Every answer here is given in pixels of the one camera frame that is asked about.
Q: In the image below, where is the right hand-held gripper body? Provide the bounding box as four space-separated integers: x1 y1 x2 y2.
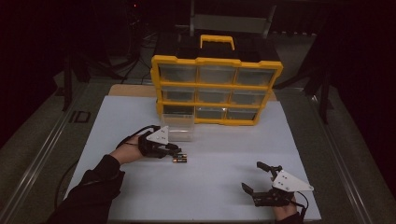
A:
251 169 315 208

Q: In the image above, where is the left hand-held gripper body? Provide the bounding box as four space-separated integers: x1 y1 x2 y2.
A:
138 125 176 160

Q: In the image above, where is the clear plastic drawer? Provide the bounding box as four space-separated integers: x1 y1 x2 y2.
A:
160 113 196 143

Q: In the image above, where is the yellow organizer cabinet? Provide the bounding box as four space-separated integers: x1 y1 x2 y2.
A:
150 31 284 127

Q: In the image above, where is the person's right hand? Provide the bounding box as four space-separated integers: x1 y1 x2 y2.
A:
273 201 300 223

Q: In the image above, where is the person's left hand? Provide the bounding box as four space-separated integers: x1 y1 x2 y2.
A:
109 134 148 165

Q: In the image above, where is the grid of clear drawers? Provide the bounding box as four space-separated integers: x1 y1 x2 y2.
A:
158 63 277 121

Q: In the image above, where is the black stand leg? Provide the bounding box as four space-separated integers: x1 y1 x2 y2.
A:
61 52 77 113
318 68 332 125

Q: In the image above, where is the grey metal stand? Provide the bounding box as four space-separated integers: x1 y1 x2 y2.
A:
188 0 277 40

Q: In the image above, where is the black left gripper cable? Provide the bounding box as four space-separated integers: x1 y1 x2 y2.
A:
116 124 162 149

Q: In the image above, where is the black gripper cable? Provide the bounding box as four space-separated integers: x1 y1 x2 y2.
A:
116 124 162 149
292 190 310 219

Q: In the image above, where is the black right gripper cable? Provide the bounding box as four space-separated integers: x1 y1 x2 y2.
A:
292 190 310 219

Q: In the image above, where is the metal floor rail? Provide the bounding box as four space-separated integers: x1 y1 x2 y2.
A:
306 90 375 224
0 83 92 224

